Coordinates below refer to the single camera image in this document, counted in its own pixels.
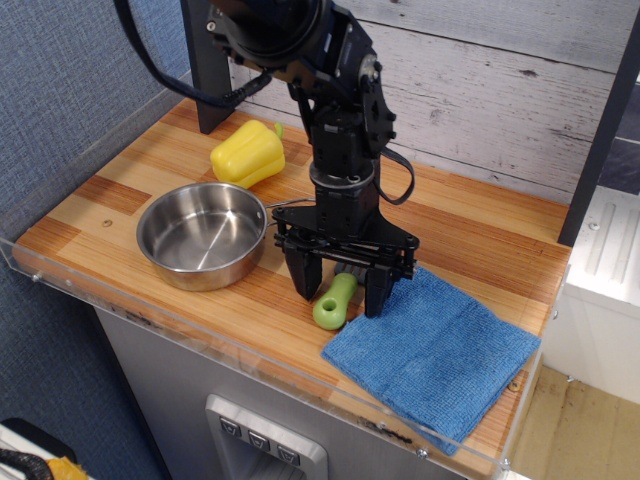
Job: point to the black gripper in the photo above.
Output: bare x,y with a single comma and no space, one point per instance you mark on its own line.
345,223

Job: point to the green handled grey spatula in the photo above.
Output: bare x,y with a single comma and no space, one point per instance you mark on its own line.
330,311

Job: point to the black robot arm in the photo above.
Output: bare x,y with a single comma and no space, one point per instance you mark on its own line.
332,72

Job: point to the blue folded cloth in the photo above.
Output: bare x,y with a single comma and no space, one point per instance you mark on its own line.
436,357

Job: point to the stainless steel pan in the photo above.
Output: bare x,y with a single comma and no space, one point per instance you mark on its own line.
206,236

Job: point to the yellow toy bell pepper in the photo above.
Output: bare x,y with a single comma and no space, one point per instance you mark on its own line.
254,152

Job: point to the clear acrylic table guard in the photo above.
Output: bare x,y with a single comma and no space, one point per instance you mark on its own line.
498,245

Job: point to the silver dispenser button panel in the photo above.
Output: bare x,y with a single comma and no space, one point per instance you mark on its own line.
251,446

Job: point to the grey toy fridge cabinet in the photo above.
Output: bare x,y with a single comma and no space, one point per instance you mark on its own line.
277,372

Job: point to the white ridged side unit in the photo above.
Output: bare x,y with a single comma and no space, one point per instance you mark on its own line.
593,335

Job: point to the yellow object bottom corner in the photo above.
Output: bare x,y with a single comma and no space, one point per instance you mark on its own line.
62,468

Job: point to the right dark frame post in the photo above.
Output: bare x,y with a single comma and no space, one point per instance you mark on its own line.
615,107

